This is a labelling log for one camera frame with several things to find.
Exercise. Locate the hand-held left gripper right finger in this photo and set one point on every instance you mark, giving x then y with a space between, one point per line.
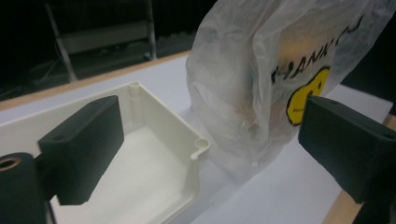
351 149

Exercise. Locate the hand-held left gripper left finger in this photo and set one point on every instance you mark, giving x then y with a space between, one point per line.
84 146

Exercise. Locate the white plastic box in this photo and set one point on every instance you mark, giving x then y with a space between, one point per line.
155 174

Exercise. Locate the clear plastic bag smiley print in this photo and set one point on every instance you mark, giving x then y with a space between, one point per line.
236 77

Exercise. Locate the white table sheet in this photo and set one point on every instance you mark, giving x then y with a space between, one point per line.
280 193

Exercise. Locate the grey metal stand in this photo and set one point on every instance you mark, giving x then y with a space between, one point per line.
102 37

